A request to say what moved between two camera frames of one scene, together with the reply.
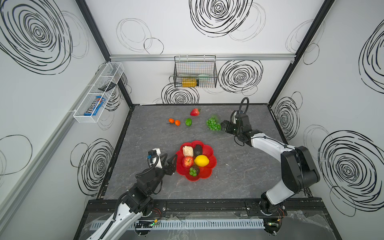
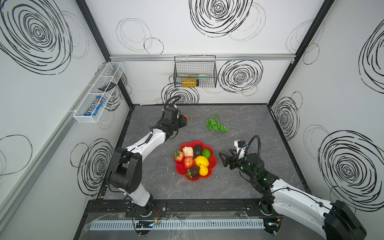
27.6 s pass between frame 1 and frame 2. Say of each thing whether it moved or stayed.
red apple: stayed
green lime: moved
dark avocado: stayed
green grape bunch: stayed
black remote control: stayed
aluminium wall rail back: stayed
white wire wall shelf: stayed
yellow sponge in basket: stayed
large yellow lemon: stayed
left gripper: moved
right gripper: moved
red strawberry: moved
